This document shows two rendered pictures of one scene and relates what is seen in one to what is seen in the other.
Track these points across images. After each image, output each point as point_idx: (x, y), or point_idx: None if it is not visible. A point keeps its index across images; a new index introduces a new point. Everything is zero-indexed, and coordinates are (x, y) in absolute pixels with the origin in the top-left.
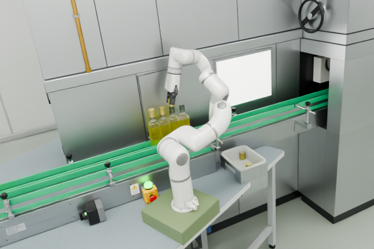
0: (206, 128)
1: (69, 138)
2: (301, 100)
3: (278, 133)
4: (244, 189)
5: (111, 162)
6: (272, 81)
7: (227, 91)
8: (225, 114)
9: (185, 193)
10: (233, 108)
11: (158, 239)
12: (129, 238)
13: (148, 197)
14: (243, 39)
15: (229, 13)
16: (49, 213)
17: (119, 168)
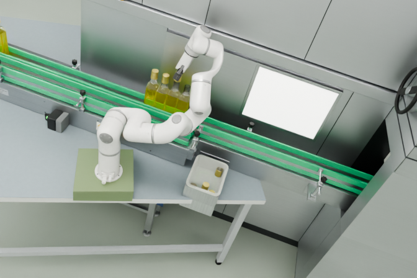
0: (147, 128)
1: (88, 46)
2: (340, 169)
3: (282, 180)
4: (179, 201)
5: (96, 91)
6: (321, 127)
7: (200, 110)
8: (170, 130)
9: (103, 165)
10: (250, 123)
11: (66, 180)
12: (54, 161)
13: None
14: (311, 61)
15: (305, 23)
16: (27, 97)
17: (94, 102)
